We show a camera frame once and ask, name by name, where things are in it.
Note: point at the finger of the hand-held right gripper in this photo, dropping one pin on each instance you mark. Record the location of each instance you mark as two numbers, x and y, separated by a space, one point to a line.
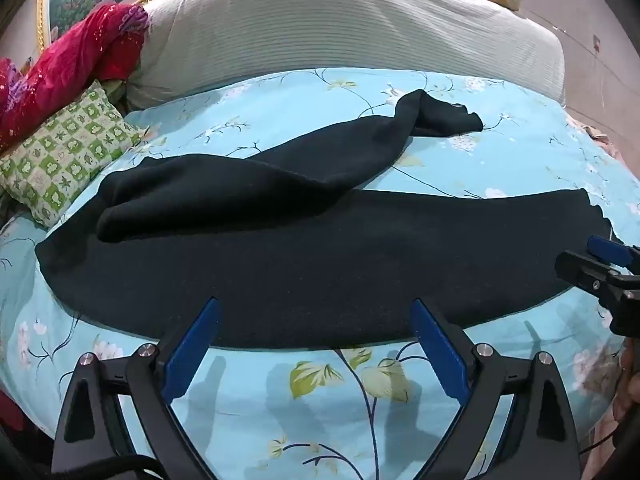
585 270
607 251

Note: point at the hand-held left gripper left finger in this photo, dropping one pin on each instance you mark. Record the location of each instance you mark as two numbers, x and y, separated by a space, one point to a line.
192 355

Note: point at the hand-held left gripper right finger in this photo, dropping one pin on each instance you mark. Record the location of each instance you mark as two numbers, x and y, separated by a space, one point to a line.
440 355

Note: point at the black pants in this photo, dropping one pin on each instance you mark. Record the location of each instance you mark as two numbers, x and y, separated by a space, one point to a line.
300 260

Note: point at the person's right hand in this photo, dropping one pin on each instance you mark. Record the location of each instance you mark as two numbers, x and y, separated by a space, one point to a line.
631 385

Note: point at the blue floral bed sheet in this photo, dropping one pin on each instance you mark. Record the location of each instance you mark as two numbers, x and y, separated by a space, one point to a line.
300 410

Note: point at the green frog-print pillow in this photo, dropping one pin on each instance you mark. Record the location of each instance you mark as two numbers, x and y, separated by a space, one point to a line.
65 150

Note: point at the red floral quilt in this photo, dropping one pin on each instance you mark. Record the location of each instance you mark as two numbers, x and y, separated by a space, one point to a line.
65 60

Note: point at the white ribbed quilt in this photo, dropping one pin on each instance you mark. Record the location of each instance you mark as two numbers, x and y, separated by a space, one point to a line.
325 25

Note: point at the wall socket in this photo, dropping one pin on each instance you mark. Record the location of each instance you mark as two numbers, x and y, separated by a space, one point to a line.
596 42

